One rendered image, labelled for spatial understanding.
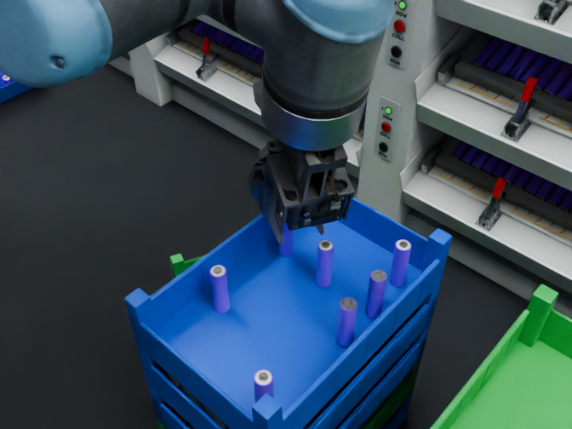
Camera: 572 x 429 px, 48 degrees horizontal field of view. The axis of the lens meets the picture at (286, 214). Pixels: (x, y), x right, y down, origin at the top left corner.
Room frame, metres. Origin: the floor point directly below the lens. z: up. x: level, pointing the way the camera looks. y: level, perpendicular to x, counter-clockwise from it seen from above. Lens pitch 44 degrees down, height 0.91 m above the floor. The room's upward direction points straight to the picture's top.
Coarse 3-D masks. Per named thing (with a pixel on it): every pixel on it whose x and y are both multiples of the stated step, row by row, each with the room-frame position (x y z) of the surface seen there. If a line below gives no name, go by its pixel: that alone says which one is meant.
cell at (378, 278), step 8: (376, 272) 0.45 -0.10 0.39; (384, 272) 0.45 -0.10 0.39; (376, 280) 0.44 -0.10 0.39; (384, 280) 0.44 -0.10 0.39; (376, 288) 0.44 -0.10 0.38; (384, 288) 0.44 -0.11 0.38; (368, 296) 0.45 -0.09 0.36; (376, 296) 0.44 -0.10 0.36; (368, 304) 0.44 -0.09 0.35; (376, 304) 0.44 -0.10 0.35; (368, 312) 0.44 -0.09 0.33; (376, 312) 0.44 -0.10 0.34
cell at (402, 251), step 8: (400, 240) 0.50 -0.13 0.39; (400, 248) 0.49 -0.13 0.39; (408, 248) 0.49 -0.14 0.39; (400, 256) 0.49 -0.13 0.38; (408, 256) 0.49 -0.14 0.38; (392, 264) 0.49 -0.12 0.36; (400, 264) 0.49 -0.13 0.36; (392, 272) 0.49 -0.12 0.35; (400, 272) 0.49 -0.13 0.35; (392, 280) 0.49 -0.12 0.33; (400, 280) 0.49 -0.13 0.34
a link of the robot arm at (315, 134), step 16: (272, 112) 0.44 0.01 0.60; (288, 112) 0.43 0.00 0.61; (352, 112) 0.43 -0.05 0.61; (272, 128) 0.44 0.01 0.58; (288, 128) 0.43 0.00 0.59; (304, 128) 0.43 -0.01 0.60; (320, 128) 0.43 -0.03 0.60; (336, 128) 0.43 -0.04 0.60; (352, 128) 0.44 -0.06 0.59; (288, 144) 0.44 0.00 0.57; (304, 144) 0.43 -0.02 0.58; (320, 144) 0.43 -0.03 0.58; (336, 144) 0.44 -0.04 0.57
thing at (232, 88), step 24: (192, 24) 1.43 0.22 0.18; (168, 48) 1.36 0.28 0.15; (192, 48) 1.35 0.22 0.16; (216, 48) 1.30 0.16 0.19; (240, 48) 1.29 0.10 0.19; (168, 72) 1.32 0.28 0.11; (192, 72) 1.27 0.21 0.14; (216, 72) 1.25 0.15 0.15; (240, 72) 1.24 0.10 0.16; (216, 96) 1.21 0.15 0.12; (240, 96) 1.17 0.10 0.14; (360, 144) 0.99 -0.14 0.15
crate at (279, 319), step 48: (240, 240) 0.53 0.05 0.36; (336, 240) 0.56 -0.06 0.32; (384, 240) 0.55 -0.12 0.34; (432, 240) 0.49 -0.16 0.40; (192, 288) 0.47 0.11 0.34; (240, 288) 0.49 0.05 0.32; (288, 288) 0.49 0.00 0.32; (336, 288) 0.49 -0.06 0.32; (432, 288) 0.48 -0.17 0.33; (144, 336) 0.39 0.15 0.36; (192, 336) 0.42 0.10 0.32; (240, 336) 0.42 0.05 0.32; (288, 336) 0.42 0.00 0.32; (384, 336) 0.41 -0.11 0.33; (192, 384) 0.35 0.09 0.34; (240, 384) 0.36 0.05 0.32; (288, 384) 0.36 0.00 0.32; (336, 384) 0.35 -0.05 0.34
